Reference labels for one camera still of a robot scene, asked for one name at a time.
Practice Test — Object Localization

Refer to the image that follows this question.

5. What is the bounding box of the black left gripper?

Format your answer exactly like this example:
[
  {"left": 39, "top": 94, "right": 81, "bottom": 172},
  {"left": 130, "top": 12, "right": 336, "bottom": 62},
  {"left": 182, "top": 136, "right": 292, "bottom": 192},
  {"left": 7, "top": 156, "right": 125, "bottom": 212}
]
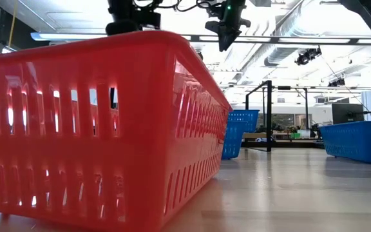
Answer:
[{"left": 105, "top": 0, "right": 143, "bottom": 37}]

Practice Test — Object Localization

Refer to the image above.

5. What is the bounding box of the large red plastic basket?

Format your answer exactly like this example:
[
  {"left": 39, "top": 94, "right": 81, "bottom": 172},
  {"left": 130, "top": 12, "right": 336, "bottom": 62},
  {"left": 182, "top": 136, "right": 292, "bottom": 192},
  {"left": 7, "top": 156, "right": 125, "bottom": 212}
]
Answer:
[{"left": 0, "top": 30, "right": 233, "bottom": 232}]

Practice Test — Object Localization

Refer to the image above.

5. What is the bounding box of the yellow hanging cable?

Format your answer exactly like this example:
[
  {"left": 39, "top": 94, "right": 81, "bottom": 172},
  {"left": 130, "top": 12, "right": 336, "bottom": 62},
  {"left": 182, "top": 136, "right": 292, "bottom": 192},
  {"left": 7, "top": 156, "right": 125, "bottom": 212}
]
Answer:
[{"left": 7, "top": 0, "right": 18, "bottom": 48}]

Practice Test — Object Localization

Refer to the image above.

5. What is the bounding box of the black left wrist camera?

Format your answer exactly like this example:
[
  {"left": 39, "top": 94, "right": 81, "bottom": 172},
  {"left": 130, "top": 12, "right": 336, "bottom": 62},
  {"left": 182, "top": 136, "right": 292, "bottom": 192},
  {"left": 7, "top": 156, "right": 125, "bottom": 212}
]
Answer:
[{"left": 134, "top": 11, "right": 162, "bottom": 30}]

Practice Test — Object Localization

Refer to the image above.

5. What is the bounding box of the wooden shelf board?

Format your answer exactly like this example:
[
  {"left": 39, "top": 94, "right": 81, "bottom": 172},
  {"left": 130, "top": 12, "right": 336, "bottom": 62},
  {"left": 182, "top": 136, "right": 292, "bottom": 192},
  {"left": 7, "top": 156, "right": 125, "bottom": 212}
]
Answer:
[{"left": 242, "top": 132, "right": 267, "bottom": 140}]

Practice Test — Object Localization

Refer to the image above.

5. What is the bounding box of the black computer monitor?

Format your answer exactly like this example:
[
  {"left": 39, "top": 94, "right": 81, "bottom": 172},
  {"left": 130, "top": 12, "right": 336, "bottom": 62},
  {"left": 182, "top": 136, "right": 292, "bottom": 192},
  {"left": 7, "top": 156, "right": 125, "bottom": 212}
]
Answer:
[{"left": 331, "top": 102, "right": 365, "bottom": 125}]

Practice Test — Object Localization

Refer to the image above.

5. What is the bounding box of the black ceiling spotlight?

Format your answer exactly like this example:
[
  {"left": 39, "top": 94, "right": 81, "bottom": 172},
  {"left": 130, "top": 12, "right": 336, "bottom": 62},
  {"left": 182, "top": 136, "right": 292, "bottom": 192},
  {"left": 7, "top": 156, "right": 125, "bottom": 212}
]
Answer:
[
  {"left": 294, "top": 47, "right": 323, "bottom": 66},
  {"left": 328, "top": 77, "right": 347, "bottom": 88}
]

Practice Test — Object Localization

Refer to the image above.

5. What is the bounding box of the black background rig frame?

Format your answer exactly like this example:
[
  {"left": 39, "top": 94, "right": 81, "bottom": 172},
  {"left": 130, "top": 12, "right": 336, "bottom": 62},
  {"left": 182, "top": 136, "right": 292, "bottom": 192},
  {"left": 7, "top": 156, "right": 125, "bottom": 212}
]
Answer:
[{"left": 271, "top": 85, "right": 371, "bottom": 128}]

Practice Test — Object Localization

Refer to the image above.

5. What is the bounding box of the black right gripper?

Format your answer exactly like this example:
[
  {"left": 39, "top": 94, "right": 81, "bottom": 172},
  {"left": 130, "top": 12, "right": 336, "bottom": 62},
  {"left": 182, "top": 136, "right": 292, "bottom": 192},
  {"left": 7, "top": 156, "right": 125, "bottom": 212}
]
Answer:
[{"left": 204, "top": 0, "right": 252, "bottom": 53}]

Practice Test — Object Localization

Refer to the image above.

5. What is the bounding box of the small green plant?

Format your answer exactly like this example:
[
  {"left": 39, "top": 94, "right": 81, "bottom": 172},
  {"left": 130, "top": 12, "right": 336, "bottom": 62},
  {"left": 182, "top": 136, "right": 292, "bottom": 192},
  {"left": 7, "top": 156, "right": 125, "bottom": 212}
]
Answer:
[{"left": 287, "top": 124, "right": 301, "bottom": 140}]

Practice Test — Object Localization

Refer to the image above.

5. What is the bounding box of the black shelf frame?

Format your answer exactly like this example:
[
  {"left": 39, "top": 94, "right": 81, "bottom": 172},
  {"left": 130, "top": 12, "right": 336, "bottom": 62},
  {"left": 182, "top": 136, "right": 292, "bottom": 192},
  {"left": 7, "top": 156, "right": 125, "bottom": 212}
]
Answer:
[{"left": 245, "top": 80, "right": 272, "bottom": 153}]

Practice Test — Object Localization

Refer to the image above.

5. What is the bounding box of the black aluminium table frame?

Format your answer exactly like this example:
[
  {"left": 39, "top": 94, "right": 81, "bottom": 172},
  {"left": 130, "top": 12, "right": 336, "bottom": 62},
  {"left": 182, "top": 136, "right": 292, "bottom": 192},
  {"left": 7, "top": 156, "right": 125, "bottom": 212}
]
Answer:
[{"left": 240, "top": 139, "right": 327, "bottom": 150}]

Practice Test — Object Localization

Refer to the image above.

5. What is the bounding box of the silver ceiling duct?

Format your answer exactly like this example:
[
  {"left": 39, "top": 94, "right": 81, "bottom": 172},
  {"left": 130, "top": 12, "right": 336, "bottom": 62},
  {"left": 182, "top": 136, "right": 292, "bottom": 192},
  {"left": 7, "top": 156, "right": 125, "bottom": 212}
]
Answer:
[{"left": 264, "top": 44, "right": 302, "bottom": 68}]

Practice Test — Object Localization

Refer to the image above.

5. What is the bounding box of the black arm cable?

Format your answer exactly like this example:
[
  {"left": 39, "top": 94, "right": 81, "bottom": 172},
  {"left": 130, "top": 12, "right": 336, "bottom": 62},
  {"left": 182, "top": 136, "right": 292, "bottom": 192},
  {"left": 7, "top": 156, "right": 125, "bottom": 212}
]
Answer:
[{"left": 175, "top": 0, "right": 220, "bottom": 13}]

